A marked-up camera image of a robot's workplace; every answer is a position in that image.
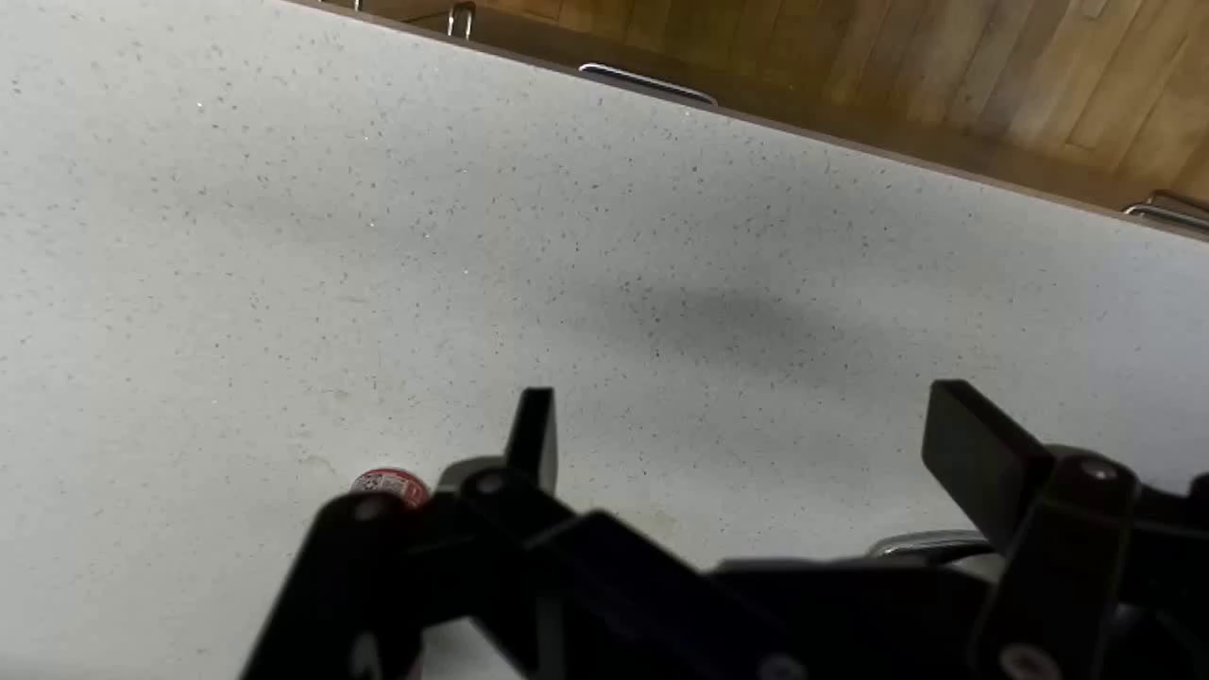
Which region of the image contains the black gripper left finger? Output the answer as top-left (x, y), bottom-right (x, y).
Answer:
top-left (237, 385), bottom-right (809, 680)

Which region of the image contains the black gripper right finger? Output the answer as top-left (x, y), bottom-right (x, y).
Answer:
top-left (922, 379), bottom-right (1209, 680)

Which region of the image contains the metal drawer handle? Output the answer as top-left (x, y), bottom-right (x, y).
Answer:
top-left (1121, 189), bottom-right (1209, 243)
top-left (573, 57), bottom-right (726, 113)
top-left (437, 0), bottom-right (485, 44)

